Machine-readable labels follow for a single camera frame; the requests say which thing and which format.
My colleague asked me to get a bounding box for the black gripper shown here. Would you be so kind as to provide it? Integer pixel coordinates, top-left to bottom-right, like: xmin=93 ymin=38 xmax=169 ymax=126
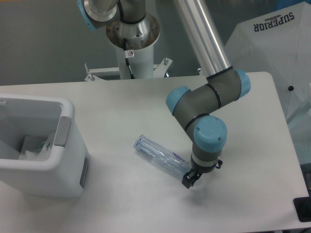
xmin=182 ymin=152 xmax=223 ymax=189

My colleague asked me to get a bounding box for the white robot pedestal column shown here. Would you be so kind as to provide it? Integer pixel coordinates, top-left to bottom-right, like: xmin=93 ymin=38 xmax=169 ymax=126
xmin=106 ymin=13 xmax=160 ymax=77

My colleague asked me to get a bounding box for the white umbrella with Superior print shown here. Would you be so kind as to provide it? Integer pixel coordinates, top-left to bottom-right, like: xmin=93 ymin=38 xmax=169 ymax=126
xmin=225 ymin=2 xmax=311 ymax=121

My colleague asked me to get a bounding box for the black device at table edge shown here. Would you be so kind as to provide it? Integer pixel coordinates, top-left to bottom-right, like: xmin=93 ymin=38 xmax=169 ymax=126
xmin=293 ymin=197 xmax=311 ymax=222

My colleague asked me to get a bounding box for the white trash can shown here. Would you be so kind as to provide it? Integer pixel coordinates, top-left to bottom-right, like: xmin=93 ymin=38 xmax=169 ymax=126
xmin=0 ymin=93 xmax=90 ymax=198

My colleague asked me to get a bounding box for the white plastic bag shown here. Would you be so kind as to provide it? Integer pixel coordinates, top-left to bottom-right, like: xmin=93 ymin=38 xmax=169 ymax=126
xmin=18 ymin=132 xmax=55 ymax=161

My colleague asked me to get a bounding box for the clear plastic bottle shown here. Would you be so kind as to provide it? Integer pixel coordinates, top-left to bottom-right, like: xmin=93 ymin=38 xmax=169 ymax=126
xmin=134 ymin=134 xmax=191 ymax=182

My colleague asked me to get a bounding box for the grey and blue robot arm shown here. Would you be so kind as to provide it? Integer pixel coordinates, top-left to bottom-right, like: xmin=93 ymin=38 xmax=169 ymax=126
xmin=77 ymin=0 xmax=251 ymax=188

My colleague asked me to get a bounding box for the white metal base frame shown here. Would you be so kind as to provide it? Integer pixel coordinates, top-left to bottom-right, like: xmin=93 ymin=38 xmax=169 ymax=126
xmin=84 ymin=57 xmax=207 ymax=82

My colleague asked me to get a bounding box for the black cable on pedestal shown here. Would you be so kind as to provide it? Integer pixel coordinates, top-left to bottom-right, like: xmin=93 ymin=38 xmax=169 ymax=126
xmin=122 ymin=37 xmax=136 ymax=80

